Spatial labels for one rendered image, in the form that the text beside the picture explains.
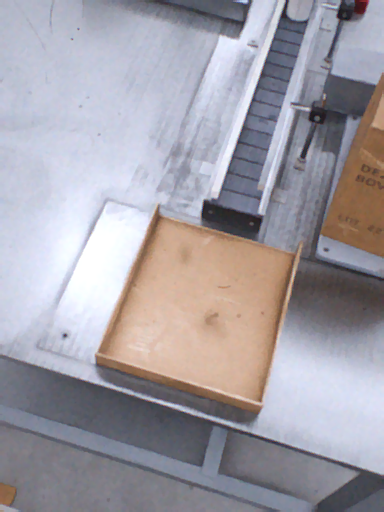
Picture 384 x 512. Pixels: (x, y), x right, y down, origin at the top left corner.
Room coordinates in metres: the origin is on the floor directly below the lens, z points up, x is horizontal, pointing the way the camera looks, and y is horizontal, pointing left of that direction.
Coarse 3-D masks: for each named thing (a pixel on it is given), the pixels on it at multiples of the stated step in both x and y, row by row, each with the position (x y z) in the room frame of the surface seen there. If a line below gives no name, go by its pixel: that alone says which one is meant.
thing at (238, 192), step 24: (288, 0) 1.23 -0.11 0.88; (288, 24) 1.15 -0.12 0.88; (288, 48) 1.07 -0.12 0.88; (264, 72) 0.99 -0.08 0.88; (288, 72) 1.00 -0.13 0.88; (264, 96) 0.92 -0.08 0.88; (264, 120) 0.86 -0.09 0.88; (240, 144) 0.79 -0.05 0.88; (264, 144) 0.79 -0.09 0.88; (240, 168) 0.73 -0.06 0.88; (240, 192) 0.67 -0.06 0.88
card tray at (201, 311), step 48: (144, 240) 0.55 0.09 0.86; (192, 240) 0.59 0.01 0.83; (240, 240) 0.60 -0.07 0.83; (144, 288) 0.48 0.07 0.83; (192, 288) 0.49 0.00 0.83; (240, 288) 0.51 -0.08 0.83; (288, 288) 0.51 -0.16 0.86; (144, 336) 0.39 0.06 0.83; (192, 336) 0.41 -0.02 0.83; (240, 336) 0.42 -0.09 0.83; (192, 384) 0.32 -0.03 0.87; (240, 384) 0.34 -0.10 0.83
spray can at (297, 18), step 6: (294, 0) 1.16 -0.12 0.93; (300, 0) 1.16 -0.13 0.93; (306, 0) 1.16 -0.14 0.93; (312, 0) 1.17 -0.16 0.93; (288, 6) 1.17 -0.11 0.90; (294, 6) 1.16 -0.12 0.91; (300, 6) 1.16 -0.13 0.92; (306, 6) 1.16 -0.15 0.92; (312, 6) 1.17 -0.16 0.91; (288, 12) 1.17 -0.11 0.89; (294, 12) 1.16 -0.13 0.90; (300, 12) 1.16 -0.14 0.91; (306, 12) 1.16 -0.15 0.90; (294, 18) 1.16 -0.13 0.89; (300, 18) 1.16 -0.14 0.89; (306, 18) 1.16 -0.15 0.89
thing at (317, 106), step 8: (296, 104) 0.82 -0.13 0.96; (312, 104) 0.82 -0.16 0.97; (320, 104) 0.81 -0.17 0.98; (328, 104) 0.83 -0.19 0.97; (312, 112) 0.81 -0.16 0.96; (320, 112) 0.81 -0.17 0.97; (312, 120) 0.80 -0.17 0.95; (320, 120) 0.80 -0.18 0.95; (312, 128) 0.81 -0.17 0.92; (312, 136) 0.81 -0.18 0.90; (304, 144) 0.82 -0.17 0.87; (304, 152) 0.81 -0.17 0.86
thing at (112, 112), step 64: (0, 0) 1.14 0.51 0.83; (64, 0) 1.17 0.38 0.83; (128, 0) 1.21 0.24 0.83; (256, 0) 1.28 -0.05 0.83; (0, 64) 0.94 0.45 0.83; (64, 64) 0.97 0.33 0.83; (128, 64) 1.00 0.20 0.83; (192, 64) 1.04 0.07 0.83; (320, 64) 1.10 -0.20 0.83; (0, 128) 0.77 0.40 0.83; (64, 128) 0.80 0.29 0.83; (128, 128) 0.83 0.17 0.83; (192, 128) 0.85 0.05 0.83; (320, 128) 0.91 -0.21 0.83; (0, 192) 0.63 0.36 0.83; (64, 192) 0.65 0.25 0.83; (128, 192) 0.67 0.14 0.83; (192, 192) 0.70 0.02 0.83; (320, 192) 0.74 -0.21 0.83; (0, 256) 0.50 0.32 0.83; (64, 256) 0.52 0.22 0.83; (128, 256) 0.54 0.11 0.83; (0, 320) 0.38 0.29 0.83; (64, 320) 0.40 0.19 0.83; (320, 320) 0.47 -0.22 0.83; (128, 384) 0.31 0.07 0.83; (320, 384) 0.36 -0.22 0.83; (320, 448) 0.26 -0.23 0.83
